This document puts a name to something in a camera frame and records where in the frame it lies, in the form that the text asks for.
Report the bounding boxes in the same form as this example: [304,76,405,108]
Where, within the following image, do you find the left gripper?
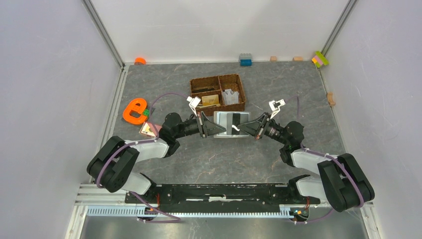
[174,111,226,139]

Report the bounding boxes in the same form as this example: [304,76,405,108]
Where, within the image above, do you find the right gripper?
[237,112,289,145]

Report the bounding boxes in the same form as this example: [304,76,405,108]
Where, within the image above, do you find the black credit card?
[226,113,241,136]

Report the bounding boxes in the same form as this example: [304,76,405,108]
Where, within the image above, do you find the grey card holder wallet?
[213,111,250,138]

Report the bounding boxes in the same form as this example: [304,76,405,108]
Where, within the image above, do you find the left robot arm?
[87,112,226,203]

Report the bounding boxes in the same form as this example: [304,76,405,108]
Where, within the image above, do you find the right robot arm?
[232,113,375,212]

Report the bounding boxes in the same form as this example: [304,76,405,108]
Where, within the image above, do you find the yellow card in basket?
[201,94,219,106]

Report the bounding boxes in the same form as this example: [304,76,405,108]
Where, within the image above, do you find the white cards in basket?
[222,89,239,105]

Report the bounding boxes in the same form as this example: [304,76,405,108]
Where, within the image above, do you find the brown wicker divided basket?
[190,74,246,116]

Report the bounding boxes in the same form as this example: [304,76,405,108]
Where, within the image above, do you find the black item in basket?
[192,87,214,94]

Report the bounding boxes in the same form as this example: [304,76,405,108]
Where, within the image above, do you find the blue grey toy brick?
[239,53,253,67]

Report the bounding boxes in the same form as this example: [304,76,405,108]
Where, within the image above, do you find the orange plastic tape dispenser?
[122,98,148,125]

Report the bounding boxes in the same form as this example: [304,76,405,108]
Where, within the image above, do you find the wooden arch block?
[326,92,336,107]

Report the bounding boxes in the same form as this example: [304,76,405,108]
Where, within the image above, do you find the multicolour toy brick stack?
[311,51,329,68]

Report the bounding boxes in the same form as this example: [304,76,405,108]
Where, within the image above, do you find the orange round cap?
[134,57,146,65]

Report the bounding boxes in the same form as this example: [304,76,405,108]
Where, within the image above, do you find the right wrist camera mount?
[269,99,286,119]

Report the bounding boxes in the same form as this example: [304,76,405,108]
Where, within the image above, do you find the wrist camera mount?
[269,99,286,119]
[186,96,201,117]

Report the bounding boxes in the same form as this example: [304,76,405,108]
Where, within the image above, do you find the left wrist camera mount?
[186,96,201,117]

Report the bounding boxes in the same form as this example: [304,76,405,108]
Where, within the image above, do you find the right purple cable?
[285,96,365,225]

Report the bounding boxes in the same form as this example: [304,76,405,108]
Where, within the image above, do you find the purple cable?
[96,93,189,224]
[285,96,365,225]

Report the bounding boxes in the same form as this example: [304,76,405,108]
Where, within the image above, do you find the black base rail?
[142,183,320,213]

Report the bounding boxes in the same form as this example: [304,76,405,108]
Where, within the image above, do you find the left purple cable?
[96,93,189,224]

